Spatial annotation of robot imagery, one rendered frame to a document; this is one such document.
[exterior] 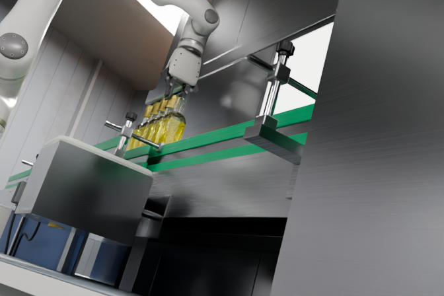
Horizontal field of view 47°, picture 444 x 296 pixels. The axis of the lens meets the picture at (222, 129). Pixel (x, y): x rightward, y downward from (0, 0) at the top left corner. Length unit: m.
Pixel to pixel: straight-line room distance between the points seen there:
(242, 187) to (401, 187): 0.53
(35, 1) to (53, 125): 3.80
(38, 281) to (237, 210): 0.34
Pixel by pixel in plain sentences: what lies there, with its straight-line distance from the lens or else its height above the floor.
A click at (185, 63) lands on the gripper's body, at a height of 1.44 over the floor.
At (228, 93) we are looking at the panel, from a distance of 1.55.
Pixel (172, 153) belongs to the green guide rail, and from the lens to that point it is 1.31.
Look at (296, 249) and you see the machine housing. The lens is 0.49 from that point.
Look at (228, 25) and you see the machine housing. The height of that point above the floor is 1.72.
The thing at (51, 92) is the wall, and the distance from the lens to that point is 5.23.
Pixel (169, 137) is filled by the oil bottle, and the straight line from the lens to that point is 1.45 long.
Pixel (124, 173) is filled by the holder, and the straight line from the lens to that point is 1.12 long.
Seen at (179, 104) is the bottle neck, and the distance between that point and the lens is 1.51.
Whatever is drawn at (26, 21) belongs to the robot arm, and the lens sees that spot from 1.44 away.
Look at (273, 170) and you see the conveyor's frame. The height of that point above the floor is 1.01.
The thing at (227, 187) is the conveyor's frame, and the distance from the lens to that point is 0.97.
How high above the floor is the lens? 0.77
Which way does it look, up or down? 19 degrees up
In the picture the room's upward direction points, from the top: 16 degrees clockwise
